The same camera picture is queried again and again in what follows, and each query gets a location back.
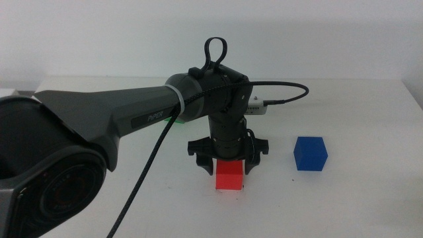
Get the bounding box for red cube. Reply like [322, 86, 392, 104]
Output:
[215, 159, 245, 191]

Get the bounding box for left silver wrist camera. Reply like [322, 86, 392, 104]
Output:
[246, 96, 268, 116]

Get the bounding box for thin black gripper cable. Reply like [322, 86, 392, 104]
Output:
[244, 127, 258, 160]

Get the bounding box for blue cube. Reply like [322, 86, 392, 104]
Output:
[293, 136, 329, 172]

